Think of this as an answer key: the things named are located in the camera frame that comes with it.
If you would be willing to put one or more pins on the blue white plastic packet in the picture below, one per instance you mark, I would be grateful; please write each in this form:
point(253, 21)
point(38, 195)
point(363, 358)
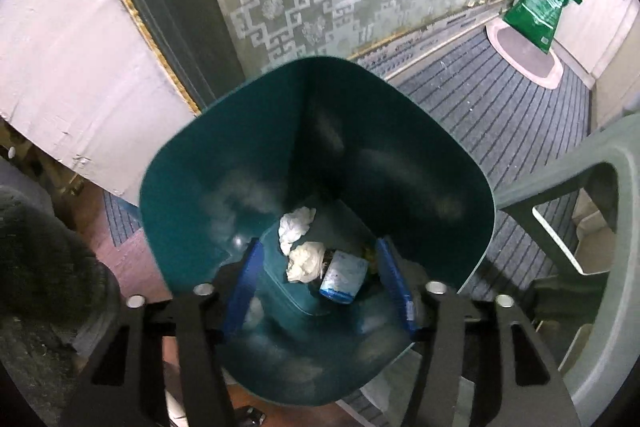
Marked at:
point(345, 274)

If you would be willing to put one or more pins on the green rice bag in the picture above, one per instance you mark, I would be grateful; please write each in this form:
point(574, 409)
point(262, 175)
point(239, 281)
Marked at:
point(540, 7)

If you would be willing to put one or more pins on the pale oval doormat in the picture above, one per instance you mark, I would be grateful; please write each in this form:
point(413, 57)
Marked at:
point(530, 62)

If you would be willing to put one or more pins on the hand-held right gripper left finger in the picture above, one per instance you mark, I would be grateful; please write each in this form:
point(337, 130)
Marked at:
point(242, 292)

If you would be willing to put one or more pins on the dark fuzzy cloth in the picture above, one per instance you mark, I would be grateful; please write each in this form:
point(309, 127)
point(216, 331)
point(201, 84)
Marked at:
point(40, 257)

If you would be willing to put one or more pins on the pale green plastic chair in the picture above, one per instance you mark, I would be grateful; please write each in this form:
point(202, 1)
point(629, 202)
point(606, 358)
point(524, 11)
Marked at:
point(565, 142)

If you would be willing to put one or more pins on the teal plastic bin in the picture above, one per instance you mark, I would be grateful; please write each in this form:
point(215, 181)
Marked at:
point(400, 147)

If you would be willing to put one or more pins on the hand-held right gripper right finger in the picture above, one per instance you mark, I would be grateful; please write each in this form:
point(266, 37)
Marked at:
point(397, 287)

